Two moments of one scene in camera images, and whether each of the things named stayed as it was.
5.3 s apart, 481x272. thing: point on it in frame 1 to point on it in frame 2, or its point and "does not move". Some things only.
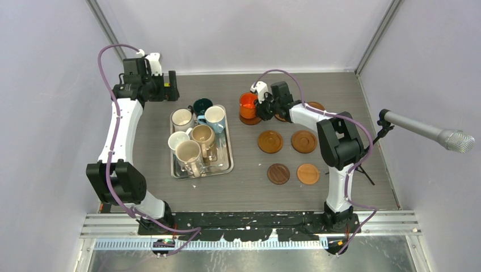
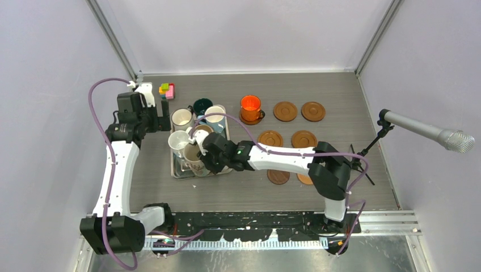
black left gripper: [169, 93] to [160, 123]
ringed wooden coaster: [270, 141] does not move
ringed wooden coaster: [304, 141] does not move
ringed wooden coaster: [250, 121] does not move
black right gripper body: [269, 106] to [215, 164]
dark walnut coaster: [278, 174] does not move
